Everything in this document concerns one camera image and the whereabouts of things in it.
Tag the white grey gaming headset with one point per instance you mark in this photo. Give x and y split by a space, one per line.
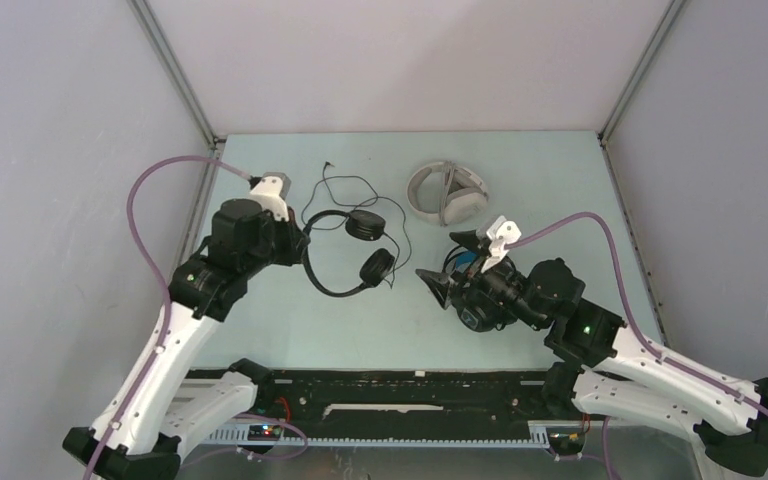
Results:
463 193

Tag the white slotted cable duct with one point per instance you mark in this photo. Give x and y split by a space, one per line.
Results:
246 435

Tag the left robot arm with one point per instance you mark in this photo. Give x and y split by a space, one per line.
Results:
138 435

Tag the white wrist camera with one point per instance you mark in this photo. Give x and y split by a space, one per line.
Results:
494 236
270 191

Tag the aluminium corner frame post left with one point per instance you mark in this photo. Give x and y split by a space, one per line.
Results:
159 42

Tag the aluminium corner frame post right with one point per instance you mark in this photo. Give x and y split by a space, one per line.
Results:
645 62

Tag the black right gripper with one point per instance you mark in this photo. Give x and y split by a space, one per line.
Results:
439 284

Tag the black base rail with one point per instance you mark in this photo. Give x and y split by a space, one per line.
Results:
435 405

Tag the black blue gaming headset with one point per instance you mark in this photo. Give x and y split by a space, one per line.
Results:
471 297

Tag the aluminium corner frame post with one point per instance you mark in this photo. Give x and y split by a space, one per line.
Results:
645 62
159 42

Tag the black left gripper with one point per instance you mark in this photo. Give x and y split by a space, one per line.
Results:
296 242

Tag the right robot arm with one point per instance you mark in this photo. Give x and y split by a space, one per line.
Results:
604 366

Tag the small black on-ear headphones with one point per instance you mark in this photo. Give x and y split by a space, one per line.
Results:
340 241

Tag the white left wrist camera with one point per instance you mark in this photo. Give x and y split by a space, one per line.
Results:
270 191

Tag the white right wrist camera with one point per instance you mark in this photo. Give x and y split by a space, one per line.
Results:
494 236

